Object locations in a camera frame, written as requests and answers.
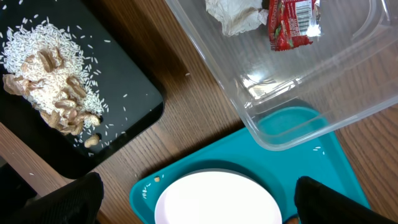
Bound rice and peanut pile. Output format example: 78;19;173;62
1;18;109;148

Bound black tray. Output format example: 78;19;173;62
1;1;164;179

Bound large white plate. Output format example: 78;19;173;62
154;170;282;224

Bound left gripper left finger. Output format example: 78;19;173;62
6;172;104;224

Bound teal plastic tray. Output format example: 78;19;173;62
129;128;368;223

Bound clear plastic bin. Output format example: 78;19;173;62
167;1;397;151

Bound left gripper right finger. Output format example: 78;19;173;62
294;176;397;224

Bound red snack wrapper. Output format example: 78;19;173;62
268;0;322;52

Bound orange carrot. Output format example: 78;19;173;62
285;217;300;224

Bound white tissue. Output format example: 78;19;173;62
205;0;269;37

